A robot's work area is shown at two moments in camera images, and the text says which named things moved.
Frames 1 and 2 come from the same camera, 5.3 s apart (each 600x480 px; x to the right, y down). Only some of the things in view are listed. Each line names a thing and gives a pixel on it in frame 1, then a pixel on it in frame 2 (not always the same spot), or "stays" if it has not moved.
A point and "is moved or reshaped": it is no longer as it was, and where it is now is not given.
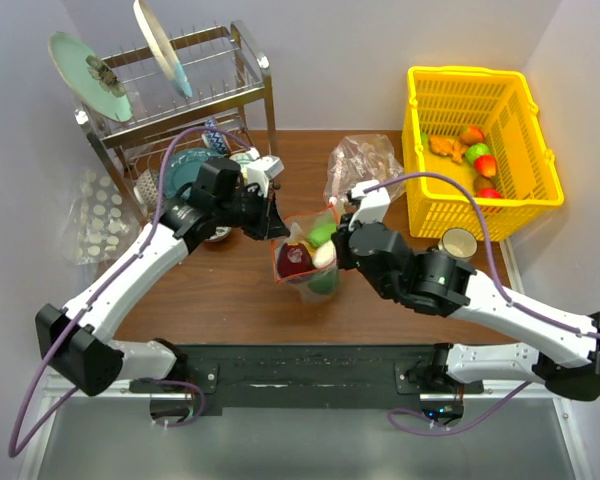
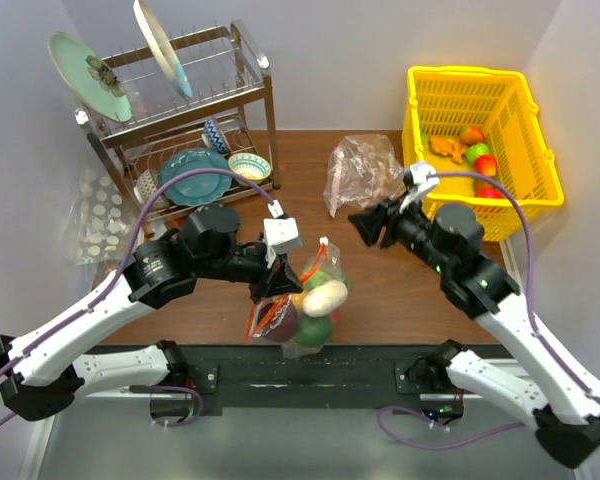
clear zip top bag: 304,255 is moved or reshaped
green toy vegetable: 321,234 -> 322,276
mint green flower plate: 91,76 stays
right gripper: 339,239 -> 370,220
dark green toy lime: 322,282 -> 313,332
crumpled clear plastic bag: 357,159 stays
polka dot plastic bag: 102,222 stays
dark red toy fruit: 293,260 -> 286,327
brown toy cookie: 449,147 stays
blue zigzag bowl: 214,139 stays
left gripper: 269,223 -> 282,279
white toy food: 324,255 -> 324,297
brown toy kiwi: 482,181 stays
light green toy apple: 475,150 stays
